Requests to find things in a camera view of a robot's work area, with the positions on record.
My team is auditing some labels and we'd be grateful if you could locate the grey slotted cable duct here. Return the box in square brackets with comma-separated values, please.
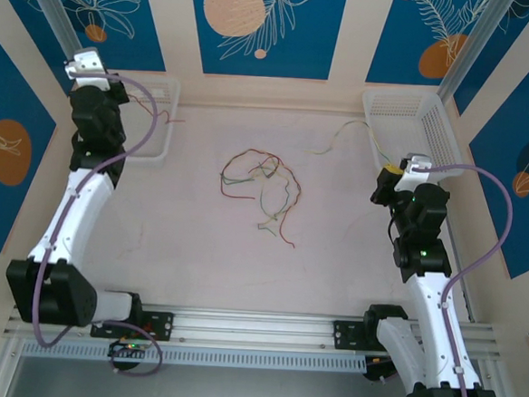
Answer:
[19, 331, 368, 380]

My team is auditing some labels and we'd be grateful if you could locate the thin red cable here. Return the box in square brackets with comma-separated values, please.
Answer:
[124, 92, 189, 127]
[218, 147, 283, 203]

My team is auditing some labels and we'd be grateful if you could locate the black mounting plate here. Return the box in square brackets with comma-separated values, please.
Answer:
[90, 306, 176, 343]
[332, 319, 375, 353]

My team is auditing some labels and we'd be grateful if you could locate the blue panel with peach circle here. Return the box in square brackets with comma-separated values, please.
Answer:
[183, 0, 350, 84]

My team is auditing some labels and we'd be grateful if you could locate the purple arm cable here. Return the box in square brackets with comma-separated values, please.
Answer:
[407, 161, 520, 397]
[27, 68, 183, 378]

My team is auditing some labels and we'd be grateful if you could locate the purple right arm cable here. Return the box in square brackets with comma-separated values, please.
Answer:
[407, 161, 520, 397]

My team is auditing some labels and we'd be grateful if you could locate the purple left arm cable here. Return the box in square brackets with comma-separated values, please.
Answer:
[27, 68, 183, 378]

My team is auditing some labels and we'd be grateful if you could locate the aluminium frame post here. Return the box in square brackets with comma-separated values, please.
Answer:
[17, 0, 101, 63]
[436, 0, 511, 105]

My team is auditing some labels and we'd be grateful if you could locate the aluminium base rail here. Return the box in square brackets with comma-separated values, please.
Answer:
[7, 290, 505, 369]

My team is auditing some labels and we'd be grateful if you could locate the small black controller board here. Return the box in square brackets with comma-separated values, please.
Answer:
[107, 337, 151, 360]
[362, 355, 402, 386]

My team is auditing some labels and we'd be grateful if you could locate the white plastic mesh basket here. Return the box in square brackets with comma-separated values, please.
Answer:
[95, 72, 183, 166]
[355, 87, 470, 180]

